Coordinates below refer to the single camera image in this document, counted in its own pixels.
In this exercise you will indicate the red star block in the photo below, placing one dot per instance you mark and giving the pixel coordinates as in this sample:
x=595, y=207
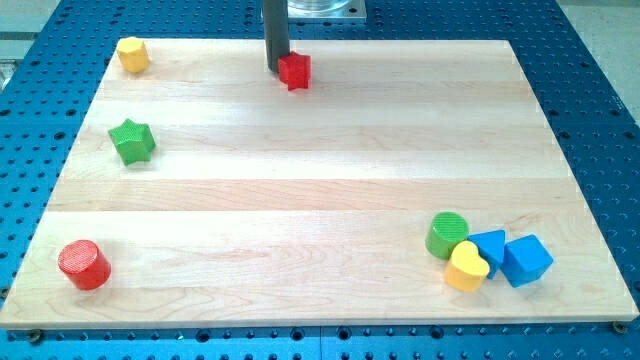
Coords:
x=295, y=70

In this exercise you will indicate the green star block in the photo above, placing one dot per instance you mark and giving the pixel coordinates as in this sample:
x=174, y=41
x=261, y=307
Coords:
x=133, y=141

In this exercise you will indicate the light wooden board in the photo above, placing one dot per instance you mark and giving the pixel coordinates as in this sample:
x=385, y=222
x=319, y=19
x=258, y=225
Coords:
x=262, y=206

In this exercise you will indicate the green cylinder block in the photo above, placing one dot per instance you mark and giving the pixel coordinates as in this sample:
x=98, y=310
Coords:
x=447, y=229

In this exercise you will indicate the yellow heart block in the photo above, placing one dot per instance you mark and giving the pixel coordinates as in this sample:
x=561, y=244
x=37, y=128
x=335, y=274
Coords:
x=466, y=270

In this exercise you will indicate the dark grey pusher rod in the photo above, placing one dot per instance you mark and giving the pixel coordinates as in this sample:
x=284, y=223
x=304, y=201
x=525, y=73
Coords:
x=276, y=32

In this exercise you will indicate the blue triangle block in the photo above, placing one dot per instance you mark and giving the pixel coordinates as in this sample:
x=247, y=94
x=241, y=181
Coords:
x=491, y=248

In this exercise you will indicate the blue cube block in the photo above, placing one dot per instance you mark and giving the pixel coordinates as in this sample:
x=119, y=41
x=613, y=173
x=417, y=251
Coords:
x=525, y=260

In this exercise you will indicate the yellow hexagon block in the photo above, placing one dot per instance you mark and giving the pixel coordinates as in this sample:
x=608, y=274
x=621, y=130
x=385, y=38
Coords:
x=132, y=54

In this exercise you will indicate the red cylinder block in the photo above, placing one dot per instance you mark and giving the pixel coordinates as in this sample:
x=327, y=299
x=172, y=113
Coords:
x=84, y=264

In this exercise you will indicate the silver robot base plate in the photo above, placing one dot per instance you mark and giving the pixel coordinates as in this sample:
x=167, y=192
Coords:
x=327, y=11

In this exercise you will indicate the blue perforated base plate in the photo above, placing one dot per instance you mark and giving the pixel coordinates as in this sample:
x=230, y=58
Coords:
x=49, y=94

